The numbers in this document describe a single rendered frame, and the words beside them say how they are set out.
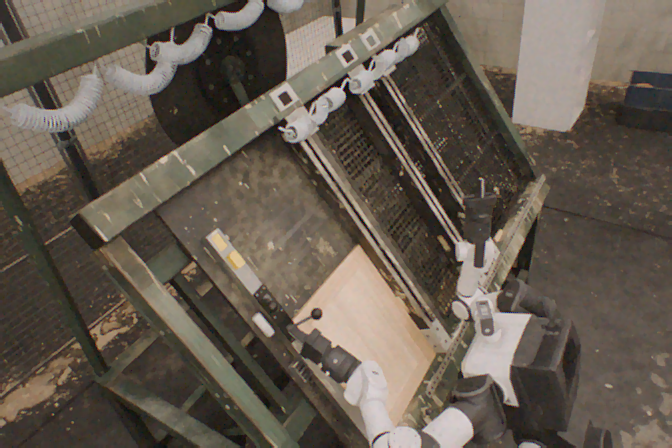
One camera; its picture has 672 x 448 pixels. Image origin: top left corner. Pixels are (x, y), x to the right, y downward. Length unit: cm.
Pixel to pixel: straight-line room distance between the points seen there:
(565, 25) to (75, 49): 431
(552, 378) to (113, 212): 121
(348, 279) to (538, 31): 393
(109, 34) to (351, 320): 121
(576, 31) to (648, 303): 258
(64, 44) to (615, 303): 331
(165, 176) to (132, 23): 61
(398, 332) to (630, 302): 213
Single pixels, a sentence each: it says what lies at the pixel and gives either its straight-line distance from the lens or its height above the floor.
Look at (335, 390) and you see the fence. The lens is 172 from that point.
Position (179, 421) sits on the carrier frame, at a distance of 226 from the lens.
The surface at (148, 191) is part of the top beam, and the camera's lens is 142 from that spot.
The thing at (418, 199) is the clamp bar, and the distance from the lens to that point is 217.
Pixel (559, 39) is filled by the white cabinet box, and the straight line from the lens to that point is 529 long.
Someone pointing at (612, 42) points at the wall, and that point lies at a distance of 670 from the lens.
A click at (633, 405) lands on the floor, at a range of 326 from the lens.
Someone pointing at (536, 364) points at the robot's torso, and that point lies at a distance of 149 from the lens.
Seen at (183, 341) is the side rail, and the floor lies 155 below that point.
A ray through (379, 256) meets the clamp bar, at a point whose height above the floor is 133.
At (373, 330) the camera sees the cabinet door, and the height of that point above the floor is 114.
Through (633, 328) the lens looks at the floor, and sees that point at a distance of 362.
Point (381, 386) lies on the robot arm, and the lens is 142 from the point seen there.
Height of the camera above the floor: 257
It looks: 37 degrees down
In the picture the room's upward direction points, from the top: 7 degrees counter-clockwise
